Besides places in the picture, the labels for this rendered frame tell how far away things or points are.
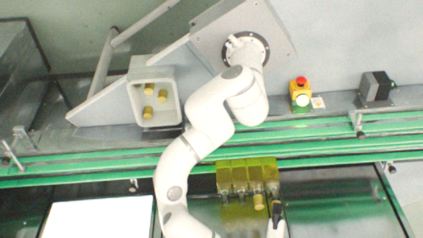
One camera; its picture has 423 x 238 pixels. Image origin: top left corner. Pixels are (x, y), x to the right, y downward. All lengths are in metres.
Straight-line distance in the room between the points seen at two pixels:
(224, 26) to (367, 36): 0.53
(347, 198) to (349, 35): 0.63
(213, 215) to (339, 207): 0.49
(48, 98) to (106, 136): 0.75
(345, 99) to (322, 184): 0.36
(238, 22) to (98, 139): 0.75
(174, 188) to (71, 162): 0.70
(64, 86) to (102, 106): 0.76
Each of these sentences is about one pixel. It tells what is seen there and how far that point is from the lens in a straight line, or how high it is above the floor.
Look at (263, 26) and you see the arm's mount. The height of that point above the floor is 0.87.
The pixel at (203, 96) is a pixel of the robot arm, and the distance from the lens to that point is 0.90.
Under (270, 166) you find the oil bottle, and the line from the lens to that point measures 1.39.
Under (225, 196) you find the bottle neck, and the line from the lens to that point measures 1.32.
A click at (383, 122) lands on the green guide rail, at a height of 0.93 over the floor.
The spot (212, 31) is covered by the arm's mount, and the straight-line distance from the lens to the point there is 1.18.
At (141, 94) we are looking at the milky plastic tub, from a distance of 1.45.
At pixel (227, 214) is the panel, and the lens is 1.45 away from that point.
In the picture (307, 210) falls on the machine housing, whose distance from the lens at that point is 1.52.
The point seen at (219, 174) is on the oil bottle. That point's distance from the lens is 1.36.
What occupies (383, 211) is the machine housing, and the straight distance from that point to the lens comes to 1.59.
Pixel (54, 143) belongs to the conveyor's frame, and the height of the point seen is 0.84.
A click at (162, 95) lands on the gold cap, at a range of 1.39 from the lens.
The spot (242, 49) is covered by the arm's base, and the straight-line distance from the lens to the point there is 1.15.
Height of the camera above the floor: 1.88
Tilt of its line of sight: 47 degrees down
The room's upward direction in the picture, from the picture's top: 177 degrees clockwise
